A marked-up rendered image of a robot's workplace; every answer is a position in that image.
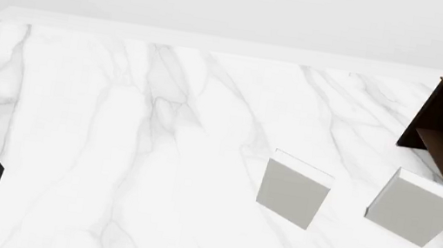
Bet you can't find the grey book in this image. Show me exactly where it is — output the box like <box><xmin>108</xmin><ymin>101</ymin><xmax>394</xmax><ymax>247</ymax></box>
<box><xmin>360</xmin><ymin>163</ymin><xmax>443</xmax><ymax>248</ymax></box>
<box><xmin>252</xmin><ymin>146</ymin><xmax>339</xmax><ymax>235</ymax></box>

